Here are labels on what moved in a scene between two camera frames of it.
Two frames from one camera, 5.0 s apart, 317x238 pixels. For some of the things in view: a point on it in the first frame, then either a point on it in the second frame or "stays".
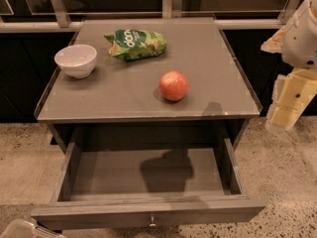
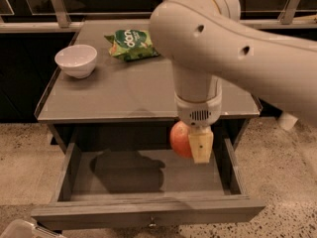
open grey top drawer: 150,188 stays
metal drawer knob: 153,224 stays
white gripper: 299,39 → 199,112
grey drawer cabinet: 148,83 stays
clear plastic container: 22,228 stays
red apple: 173,85 → 180,140
